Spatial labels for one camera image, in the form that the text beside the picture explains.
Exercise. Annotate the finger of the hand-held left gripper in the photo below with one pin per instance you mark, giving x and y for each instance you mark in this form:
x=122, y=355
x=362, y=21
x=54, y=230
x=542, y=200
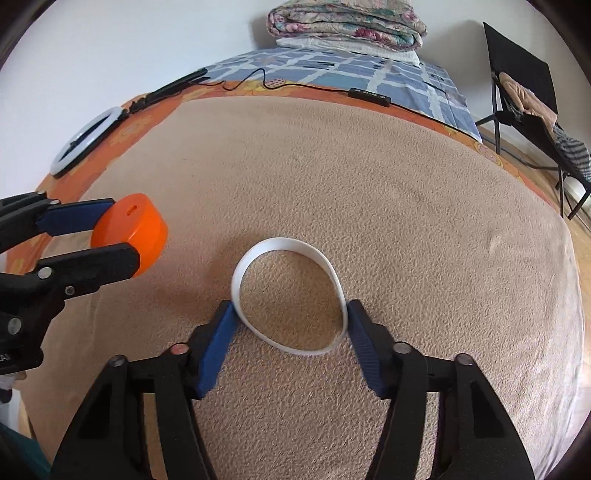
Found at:
x=92, y=265
x=74, y=217

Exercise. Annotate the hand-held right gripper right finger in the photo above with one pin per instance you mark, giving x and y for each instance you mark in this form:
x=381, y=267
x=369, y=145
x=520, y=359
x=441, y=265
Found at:
x=364, y=350

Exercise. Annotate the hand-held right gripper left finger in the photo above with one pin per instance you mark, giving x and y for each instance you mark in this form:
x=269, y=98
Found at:
x=219, y=350

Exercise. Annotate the dark teal cloth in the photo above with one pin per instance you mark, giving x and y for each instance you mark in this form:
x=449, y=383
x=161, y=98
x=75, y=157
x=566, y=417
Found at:
x=18, y=457

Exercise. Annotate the beige fleece blanket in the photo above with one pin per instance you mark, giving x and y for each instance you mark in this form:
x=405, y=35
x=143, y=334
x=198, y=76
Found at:
x=369, y=207

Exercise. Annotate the black tripod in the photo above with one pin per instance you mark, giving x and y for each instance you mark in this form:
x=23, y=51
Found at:
x=171, y=87

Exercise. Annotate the blue checked bedsheet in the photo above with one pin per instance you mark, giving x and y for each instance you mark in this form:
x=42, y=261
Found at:
x=323, y=69

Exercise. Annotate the grey striped garment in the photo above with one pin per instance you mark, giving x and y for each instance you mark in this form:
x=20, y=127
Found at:
x=575, y=152

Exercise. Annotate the white pillow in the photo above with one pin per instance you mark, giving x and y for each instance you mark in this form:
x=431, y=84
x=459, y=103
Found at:
x=401, y=56

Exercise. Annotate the beige garment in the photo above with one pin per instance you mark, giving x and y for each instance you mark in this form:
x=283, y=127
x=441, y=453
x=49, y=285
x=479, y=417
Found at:
x=531, y=101

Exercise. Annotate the folded floral quilt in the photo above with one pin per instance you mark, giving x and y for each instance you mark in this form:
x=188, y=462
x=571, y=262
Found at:
x=346, y=23

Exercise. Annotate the black folding chair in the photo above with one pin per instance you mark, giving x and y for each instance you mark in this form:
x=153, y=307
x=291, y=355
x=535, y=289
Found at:
x=517, y=60

